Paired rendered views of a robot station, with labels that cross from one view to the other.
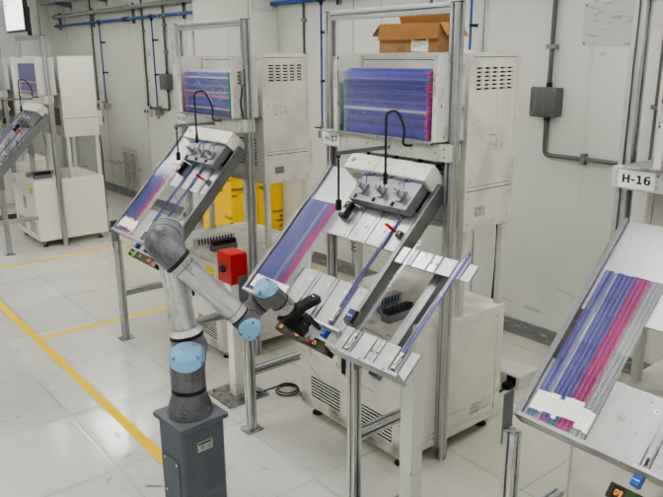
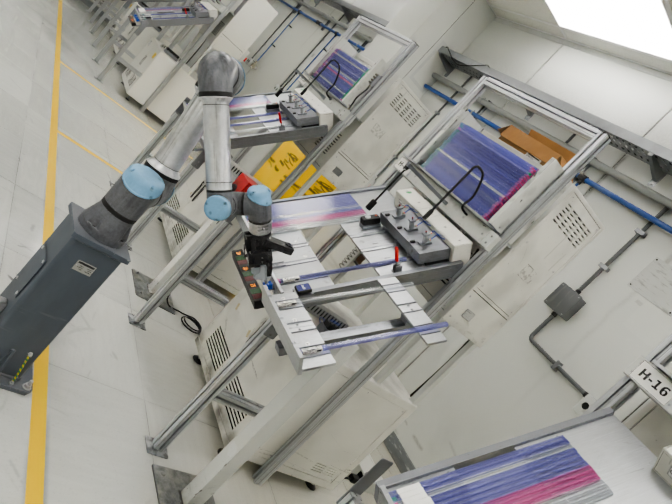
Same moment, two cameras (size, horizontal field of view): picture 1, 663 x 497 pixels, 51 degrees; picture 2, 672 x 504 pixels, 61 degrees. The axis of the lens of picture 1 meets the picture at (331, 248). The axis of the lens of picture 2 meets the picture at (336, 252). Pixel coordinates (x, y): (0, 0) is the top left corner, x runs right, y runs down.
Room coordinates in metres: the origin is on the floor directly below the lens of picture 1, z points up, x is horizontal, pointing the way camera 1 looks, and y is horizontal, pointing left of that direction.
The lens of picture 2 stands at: (0.50, -0.10, 1.24)
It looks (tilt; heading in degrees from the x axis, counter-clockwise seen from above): 9 degrees down; 1
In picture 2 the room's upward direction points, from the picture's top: 44 degrees clockwise
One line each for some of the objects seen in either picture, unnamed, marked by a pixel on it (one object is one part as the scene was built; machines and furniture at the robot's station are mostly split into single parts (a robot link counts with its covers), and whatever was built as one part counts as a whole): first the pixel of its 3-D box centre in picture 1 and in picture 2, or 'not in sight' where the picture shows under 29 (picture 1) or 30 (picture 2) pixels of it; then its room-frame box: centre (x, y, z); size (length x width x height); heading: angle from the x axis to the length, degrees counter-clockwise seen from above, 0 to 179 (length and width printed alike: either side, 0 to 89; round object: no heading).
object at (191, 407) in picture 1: (189, 398); (111, 219); (2.12, 0.48, 0.60); 0.15 x 0.15 x 0.10
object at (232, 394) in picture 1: (234, 324); (201, 238); (3.31, 0.50, 0.39); 0.24 x 0.24 x 0.78; 39
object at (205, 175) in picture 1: (210, 238); (243, 173); (4.05, 0.73, 0.66); 1.01 x 0.73 x 1.31; 129
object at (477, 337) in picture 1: (399, 359); (296, 376); (3.05, -0.32, 0.31); 0.70 x 0.65 x 0.62; 39
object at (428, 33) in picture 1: (426, 29); (546, 153); (3.20, -0.42, 1.82); 0.68 x 0.30 x 0.20; 39
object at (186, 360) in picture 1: (187, 366); (137, 190); (2.13, 0.48, 0.72); 0.13 x 0.12 x 0.14; 8
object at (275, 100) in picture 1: (236, 184); (296, 157); (4.19, 0.58, 0.95); 1.35 x 0.82 x 1.90; 129
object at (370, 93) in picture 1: (394, 102); (480, 174); (2.93, -0.26, 1.52); 0.51 x 0.13 x 0.27; 39
